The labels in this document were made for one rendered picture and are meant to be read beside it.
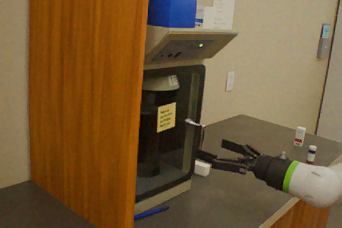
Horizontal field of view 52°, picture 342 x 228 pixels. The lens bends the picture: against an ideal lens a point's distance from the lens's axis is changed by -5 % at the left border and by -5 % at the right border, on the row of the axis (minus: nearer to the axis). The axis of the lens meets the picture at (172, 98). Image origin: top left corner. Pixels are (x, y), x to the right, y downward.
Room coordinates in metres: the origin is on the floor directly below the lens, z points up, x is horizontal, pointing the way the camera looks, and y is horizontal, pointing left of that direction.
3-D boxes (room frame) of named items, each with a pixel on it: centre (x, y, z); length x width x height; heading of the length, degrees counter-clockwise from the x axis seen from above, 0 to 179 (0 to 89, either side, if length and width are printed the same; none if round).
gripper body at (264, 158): (0.97, -0.26, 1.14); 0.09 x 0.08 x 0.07; 51
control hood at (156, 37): (1.02, -0.04, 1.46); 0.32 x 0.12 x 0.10; 141
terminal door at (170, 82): (1.05, 0.00, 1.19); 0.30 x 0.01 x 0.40; 140
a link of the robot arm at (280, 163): (0.92, -0.32, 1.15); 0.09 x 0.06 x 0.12; 141
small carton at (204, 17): (1.05, -0.06, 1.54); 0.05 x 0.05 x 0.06; 50
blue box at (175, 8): (0.94, 0.03, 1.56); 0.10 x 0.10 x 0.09; 51
